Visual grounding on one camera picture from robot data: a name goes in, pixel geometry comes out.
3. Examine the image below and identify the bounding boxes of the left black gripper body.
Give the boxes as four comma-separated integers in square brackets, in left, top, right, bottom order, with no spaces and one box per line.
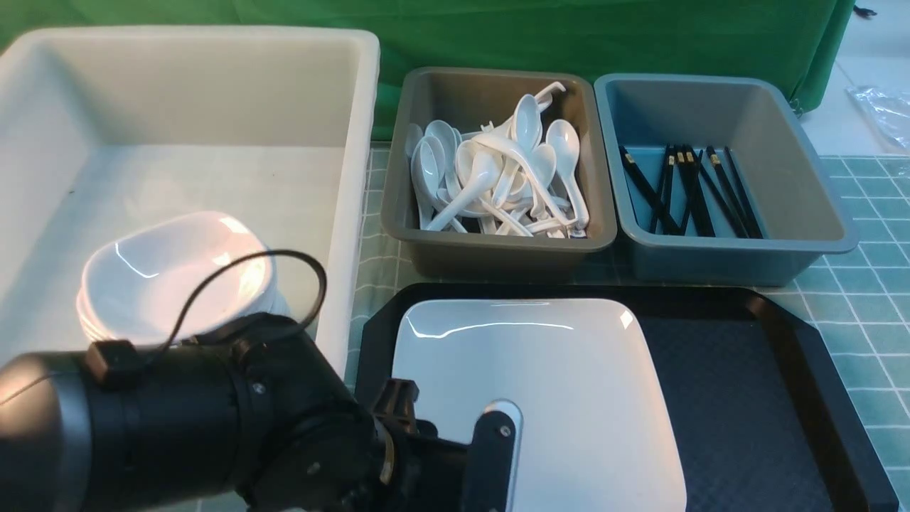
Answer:
[366,378,524,511]

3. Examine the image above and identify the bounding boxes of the large white square plate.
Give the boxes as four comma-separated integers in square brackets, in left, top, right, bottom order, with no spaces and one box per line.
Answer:
[391,298,687,511]

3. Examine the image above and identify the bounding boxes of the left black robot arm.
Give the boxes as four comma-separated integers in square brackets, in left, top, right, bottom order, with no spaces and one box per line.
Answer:
[2,314,520,511]

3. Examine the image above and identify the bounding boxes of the pile of white spoons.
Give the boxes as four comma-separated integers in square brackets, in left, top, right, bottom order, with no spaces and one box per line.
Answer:
[404,81,589,239]

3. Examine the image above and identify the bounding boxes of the stack of white bowls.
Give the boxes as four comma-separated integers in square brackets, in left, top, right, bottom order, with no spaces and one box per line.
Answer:
[77,211,290,346]

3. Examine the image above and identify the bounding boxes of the black serving tray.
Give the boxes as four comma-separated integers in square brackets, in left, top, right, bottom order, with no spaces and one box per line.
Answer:
[355,283,899,511]

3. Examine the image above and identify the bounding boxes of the brown plastic bin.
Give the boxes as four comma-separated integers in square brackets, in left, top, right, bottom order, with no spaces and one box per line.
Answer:
[380,67,619,282]

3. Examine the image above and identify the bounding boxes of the black chopsticks in bin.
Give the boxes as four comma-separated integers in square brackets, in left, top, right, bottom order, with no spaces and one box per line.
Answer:
[619,144,766,240]

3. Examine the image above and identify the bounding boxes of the blue-grey plastic bin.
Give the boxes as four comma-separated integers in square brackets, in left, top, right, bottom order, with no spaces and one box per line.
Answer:
[594,73,858,287]

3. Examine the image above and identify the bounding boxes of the large white plastic tub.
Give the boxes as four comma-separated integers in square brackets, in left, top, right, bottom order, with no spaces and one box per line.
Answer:
[2,26,380,375]

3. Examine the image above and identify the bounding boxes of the green checked tablecloth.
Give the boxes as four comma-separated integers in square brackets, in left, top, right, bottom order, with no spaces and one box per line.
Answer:
[343,143,909,510]

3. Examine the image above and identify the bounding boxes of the green backdrop cloth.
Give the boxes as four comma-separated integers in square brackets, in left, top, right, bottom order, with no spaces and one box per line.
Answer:
[1,1,854,139]

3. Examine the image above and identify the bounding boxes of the clear plastic bag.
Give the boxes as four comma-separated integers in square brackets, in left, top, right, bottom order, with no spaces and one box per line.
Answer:
[845,85,909,151]

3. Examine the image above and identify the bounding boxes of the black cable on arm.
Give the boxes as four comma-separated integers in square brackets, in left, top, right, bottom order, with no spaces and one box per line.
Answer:
[146,249,328,363]

